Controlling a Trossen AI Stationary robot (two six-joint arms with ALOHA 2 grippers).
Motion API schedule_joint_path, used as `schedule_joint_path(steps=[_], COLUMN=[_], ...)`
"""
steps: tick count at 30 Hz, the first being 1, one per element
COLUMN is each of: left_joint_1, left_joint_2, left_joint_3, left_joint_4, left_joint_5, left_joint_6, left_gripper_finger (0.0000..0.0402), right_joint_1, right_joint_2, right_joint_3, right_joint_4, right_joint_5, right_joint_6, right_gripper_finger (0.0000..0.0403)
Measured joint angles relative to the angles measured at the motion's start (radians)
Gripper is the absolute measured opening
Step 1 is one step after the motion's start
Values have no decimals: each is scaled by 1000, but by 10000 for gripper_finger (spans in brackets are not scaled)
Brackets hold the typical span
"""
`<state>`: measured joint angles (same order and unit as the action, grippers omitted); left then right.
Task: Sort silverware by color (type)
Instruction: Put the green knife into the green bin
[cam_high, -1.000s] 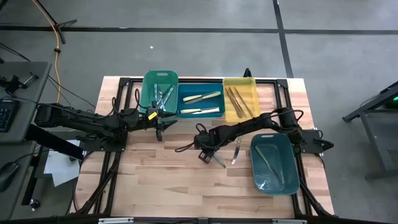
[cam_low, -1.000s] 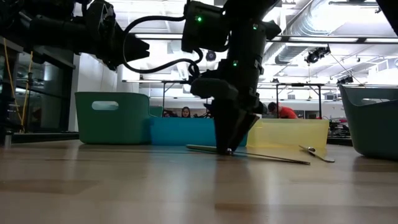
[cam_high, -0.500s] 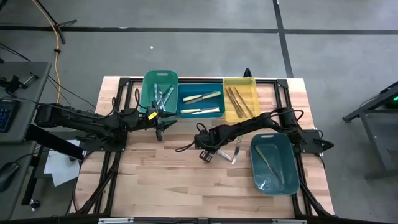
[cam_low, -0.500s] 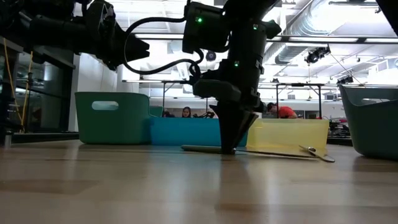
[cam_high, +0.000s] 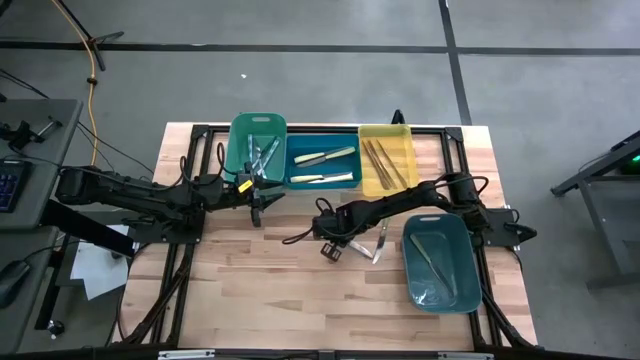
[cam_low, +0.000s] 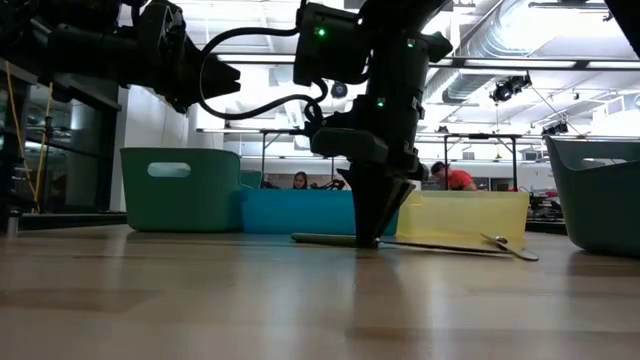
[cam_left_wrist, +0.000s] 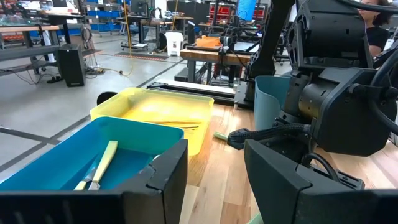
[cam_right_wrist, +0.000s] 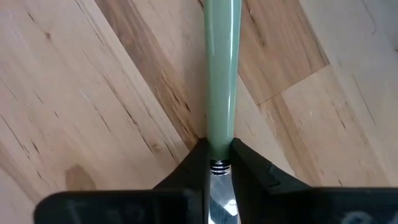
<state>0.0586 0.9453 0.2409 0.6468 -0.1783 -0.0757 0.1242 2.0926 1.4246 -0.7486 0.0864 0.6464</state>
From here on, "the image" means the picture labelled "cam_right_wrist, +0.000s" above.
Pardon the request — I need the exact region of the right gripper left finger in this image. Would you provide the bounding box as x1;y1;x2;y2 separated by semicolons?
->
34;138;210;224

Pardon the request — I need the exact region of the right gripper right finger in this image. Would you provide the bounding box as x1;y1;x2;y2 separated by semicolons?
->
230;138;398;224

